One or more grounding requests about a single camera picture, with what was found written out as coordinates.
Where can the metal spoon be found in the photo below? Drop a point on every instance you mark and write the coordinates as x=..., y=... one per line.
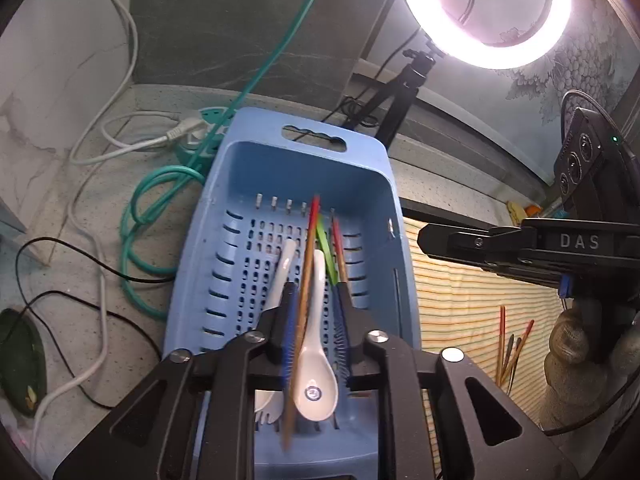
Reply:
x=509, y=355

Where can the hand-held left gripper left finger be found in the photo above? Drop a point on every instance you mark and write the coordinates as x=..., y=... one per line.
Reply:
x=290, y=335

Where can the metal fork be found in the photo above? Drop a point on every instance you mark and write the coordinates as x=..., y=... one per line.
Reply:
x=516, y=355

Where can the person's right hand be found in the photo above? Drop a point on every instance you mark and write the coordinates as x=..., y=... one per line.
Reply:
x=565, y=340

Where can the black tripod stand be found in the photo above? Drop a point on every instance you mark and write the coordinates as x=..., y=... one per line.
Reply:
x=415, y=67

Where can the dark green dish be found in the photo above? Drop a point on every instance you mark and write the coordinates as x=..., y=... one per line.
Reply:
x=22, y=360

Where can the green plastic spoon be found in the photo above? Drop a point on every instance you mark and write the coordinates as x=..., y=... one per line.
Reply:
x=325, y=255

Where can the white soup spoon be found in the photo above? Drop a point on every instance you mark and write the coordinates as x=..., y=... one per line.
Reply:
x=282, y=270
x=312, y=360

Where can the orange fruit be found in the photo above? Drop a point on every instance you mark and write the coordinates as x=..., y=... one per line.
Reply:
x=534, y=208

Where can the green round power strip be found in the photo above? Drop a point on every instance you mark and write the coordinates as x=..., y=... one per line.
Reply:
x=215, y=116

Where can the yellow sponge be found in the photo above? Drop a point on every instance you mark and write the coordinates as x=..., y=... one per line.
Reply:
x=515, y=211

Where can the blue plastic drain basket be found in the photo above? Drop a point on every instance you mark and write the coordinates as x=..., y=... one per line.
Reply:
x=240, y=170

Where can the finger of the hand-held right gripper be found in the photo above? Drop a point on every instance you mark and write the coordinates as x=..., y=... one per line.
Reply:
x=565, y=285
x=465, y=242

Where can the yellow striped cloth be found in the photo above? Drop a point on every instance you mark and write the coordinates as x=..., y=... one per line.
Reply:
x=450, y=310

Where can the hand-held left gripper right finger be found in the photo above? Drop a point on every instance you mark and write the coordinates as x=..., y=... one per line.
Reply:
x=342, y=330

